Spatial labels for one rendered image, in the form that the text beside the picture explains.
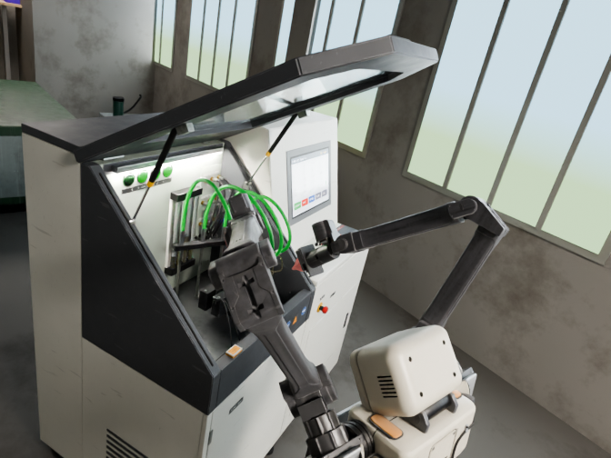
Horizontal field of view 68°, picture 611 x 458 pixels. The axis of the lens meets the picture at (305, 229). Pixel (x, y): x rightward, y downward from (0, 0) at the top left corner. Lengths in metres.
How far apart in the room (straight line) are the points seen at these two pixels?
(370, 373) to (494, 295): 2.49
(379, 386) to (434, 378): 0.12
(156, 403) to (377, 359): 0.93
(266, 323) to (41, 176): 1.16
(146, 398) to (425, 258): 2.52
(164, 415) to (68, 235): 0.68
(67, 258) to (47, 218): 0.15
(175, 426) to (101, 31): 6.27
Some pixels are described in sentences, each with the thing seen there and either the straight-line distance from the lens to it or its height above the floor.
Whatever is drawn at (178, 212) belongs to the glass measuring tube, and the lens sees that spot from 1.82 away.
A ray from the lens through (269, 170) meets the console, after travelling 1.91.
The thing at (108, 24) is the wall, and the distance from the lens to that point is 7.37.
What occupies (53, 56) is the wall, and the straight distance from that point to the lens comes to 7.24.
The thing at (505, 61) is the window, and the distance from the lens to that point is 3.32.
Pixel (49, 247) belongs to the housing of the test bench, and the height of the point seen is 1.09.
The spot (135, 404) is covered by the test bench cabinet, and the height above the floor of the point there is 0.64.
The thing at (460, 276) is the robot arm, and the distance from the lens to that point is 1.23.
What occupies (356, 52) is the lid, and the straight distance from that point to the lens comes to 1.03.
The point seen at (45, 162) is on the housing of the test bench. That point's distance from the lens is 1.68.
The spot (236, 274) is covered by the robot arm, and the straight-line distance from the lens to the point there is 0.72.
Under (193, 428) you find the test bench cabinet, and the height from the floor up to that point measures 0.70.
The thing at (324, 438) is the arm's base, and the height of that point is 1.22.
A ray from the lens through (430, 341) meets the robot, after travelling 1.05.
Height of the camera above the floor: 1.94
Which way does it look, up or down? 23 degrees down
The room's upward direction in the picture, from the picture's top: 12 degrees clockwise
